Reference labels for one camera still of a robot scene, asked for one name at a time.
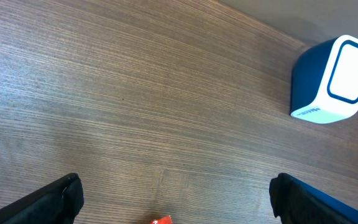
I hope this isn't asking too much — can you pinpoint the white barcode scanner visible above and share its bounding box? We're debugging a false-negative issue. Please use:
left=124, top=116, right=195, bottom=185
left=290, top=35, right=358, bottom=124

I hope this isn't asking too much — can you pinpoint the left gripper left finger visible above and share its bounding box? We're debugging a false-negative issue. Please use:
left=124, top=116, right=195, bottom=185
left=0, top=173, right=84, bottom=224

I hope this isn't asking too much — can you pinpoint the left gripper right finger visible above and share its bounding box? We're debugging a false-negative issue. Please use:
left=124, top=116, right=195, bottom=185
left=268, top=173, right=358, bottom=224

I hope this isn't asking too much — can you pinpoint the red stick sachet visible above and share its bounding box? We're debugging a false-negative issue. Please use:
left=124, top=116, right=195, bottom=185
left=150, top=215, right=173, bottom=224

